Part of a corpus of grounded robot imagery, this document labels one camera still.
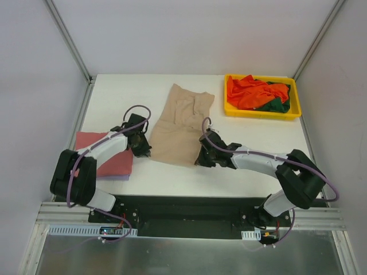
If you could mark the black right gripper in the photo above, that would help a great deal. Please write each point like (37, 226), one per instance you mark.
(205, 156)

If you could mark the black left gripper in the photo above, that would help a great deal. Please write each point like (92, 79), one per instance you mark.
(140, 146)

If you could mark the beige t shirt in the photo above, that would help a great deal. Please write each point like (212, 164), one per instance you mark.
(175, 136)

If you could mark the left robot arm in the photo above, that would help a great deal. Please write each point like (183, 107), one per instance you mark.
(75, 176)

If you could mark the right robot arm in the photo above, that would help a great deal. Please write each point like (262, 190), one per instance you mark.
(300, 180)

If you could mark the folded red t shirt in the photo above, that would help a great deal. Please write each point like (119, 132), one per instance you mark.
(119, 166)

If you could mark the folded purple t shirt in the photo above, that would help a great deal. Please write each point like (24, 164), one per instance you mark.
(114, 177)

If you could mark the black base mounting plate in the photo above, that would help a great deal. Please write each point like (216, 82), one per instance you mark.
(188, 217)

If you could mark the orange t shirt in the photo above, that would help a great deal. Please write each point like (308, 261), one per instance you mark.
(249, 93)

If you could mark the green t shirt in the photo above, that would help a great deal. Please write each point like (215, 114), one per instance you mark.
(276, 105)

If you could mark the yellow plastic bin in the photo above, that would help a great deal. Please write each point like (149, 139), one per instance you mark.
(295, 109)

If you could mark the aluminium frame rail left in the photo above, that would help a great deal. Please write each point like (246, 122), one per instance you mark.
(66, 118)

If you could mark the aluminium frame rail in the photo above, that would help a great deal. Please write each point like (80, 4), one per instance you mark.
(315, 218)
(66, 118)

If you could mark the right perforated cable tray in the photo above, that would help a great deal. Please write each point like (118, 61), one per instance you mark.
(254, 235)

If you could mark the perforated cable tray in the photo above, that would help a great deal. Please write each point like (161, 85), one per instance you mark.
(91, 231)
(254, 235)

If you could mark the aluminium front frame rail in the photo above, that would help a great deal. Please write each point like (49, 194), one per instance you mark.
(315, 218)

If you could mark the left perforated cable tray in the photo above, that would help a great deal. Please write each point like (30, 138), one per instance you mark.
(91, 231)

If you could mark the aluminium frame post left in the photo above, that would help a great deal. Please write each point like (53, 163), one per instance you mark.
(67, 38)

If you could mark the aluminium frame post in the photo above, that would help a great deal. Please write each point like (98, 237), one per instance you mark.
(67, 38)
(332, 15)

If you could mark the aluminium frame post right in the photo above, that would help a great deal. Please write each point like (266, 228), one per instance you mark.
(332, 15)

